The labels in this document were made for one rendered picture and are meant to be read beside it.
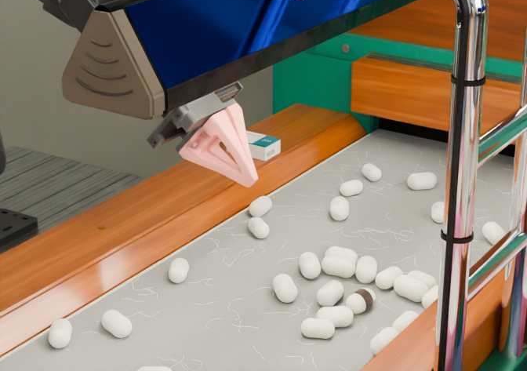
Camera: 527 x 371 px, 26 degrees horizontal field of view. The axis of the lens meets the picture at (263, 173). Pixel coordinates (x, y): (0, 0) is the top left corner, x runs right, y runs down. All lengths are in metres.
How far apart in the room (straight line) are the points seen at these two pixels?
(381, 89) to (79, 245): 0.48
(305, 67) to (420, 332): 0.65
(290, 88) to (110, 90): 0.89
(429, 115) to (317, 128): 0.16
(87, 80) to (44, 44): 2.20
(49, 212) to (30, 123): 1.55
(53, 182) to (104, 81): 0.88
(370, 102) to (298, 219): 0.25
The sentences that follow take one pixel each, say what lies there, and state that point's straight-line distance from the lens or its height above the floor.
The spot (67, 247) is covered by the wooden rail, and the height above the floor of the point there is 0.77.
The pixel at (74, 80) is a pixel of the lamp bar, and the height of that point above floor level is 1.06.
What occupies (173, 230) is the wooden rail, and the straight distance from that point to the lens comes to 1.26.
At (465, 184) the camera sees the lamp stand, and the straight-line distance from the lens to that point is 0.90.
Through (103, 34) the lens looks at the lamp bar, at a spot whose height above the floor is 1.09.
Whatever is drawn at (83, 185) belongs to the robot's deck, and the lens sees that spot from 1.62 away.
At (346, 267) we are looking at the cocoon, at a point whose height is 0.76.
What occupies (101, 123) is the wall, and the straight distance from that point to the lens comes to 2.91.
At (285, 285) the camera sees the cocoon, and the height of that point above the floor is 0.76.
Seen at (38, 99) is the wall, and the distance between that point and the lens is 3.04.
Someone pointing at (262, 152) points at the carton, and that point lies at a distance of 1.42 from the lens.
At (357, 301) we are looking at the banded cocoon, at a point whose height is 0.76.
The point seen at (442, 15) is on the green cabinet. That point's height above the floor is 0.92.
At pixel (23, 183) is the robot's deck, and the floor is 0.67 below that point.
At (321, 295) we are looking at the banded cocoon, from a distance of 1.13.
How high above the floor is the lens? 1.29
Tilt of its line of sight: 22 degrees down
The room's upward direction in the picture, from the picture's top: straight up
